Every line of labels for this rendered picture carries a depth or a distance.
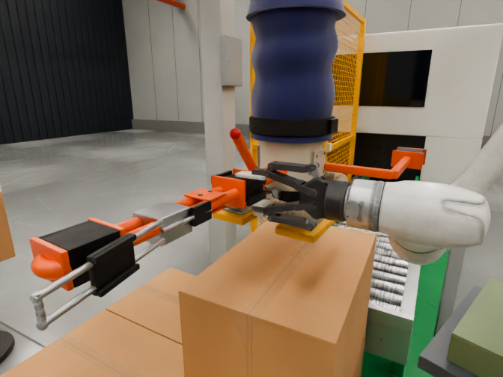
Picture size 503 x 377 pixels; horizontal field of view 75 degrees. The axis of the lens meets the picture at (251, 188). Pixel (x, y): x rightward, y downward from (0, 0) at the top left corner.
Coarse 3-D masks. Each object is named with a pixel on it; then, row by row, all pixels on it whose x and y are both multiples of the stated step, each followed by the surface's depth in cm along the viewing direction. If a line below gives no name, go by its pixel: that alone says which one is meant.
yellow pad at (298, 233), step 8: (280, 224) 79; (320, 224) 79; (328, 224) 80; (280, 232) 77; (288, 232) 76; (296, 232) 75; (304, 232) 75; (312, 232) 75; (320, 232) 76; (304, 240) 74; (312, 240) 73
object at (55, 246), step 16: (80, 224) 45; (96, 224) 44; (112, 224) 44; (32, 240) 40; (48, 240) 40; (64, 240) 40; (80, 240) 40; (96, 240) 40; (112, 240) 42; (48, 256) 38; (64, 256) 37; (80, 256) 39; (64, 272) 37; (64, 288) 38
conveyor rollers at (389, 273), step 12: (348, 228) 224; (384, 240) 205; (384, 252) 189; (384, 264) 174; (396, 264) 178; (408, 264) 176; (372, 276) 167; (384, 276) 165; (396, 276) 163; (372, 288) 153; (384, 288) 156; (396, 288) 154; (372, 300) 144; (384, 300) 148; (396, 300) 146
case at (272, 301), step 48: (288, 240) 111; (336, 240) 111; (192, 288) 84; (240, 288) 84; (288, 288) 84; (336, 288) 84; (192, 336) 84; (240, 336) 77; (288, 336) 70; (336, 336) 67
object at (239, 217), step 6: (222, 210) 88; (228, 210) 88; (234, 210) 87; (240, 210) 87; (246, 210) 87; (252, 210) 88; (216, 216) 87; (222, 216) 86; (228, 216) 85; (234, 216) 84; (240, 216) 84; (246, 216) 84; (252, 216) 86; (234, 222) 84; (240, 222) 83; (246, 222) 84
